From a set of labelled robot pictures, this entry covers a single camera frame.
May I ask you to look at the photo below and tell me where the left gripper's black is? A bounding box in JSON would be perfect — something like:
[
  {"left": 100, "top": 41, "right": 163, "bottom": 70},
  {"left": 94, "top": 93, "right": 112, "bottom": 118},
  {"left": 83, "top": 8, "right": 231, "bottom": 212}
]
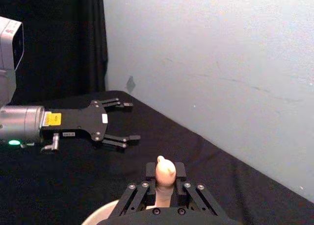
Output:
[{"left": 40, "top": 97, "right": 141, "bottom": 152}]

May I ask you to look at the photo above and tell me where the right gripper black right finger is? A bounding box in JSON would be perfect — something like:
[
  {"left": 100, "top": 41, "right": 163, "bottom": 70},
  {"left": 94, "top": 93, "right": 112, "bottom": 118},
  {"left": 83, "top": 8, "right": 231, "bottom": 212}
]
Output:
[{"left": 174, "top": 162, "right": 223, "bottom": 215}]

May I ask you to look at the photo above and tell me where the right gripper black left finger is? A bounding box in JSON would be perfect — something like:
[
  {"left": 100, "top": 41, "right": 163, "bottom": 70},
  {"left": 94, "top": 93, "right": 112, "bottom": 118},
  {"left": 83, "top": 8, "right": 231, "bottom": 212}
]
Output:
[{"left": 115, "top": 162, "right": 158, "bottom": 216}]

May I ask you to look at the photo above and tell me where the small white three-armed plastic piece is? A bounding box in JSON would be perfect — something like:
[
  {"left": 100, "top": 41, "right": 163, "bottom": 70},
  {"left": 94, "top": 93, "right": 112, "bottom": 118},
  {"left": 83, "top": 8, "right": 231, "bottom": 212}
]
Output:
[{"left": 155, "top": 155, "right": 177, "bottom": 208}]

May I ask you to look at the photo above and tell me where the black table cloth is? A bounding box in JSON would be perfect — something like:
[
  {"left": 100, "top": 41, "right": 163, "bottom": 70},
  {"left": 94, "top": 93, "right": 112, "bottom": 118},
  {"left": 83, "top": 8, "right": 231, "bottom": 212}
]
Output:
[{"left": 0, "top": 90, "right": 314, "bottom": 225}]

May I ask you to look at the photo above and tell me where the black hanging curtain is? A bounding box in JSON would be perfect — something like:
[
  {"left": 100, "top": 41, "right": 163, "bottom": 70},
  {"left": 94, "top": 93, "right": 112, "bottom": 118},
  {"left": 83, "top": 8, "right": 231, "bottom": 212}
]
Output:
[{"left": 0, "top": 0, "right": 109, "bottom": 106}]

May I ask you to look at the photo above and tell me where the thin cable with silver plug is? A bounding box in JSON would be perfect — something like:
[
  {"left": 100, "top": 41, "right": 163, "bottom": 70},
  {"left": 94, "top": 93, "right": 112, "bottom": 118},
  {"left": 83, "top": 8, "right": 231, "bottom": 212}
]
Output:
[{"left": 40, "top": 133, "right": 60, "bottom": 153}]

